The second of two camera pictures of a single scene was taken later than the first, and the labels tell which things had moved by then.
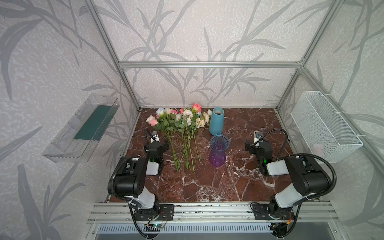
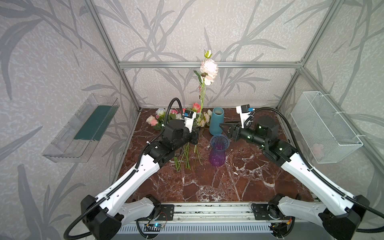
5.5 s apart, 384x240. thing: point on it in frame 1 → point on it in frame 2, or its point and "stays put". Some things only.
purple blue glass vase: x=219 y=143 stays put
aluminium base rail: x=308 y=212 stays put
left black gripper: x=155 y=146 → x=194 y=137
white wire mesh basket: x=328 y=135 stays put
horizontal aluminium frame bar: x=205 y=64 stays put
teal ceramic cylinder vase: x=217 y=121 stays put
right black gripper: x=259 y=147 → x=235 y=131
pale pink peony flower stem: x=201 y=123 → x=209 y=68
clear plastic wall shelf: x=75 y=143 stays put
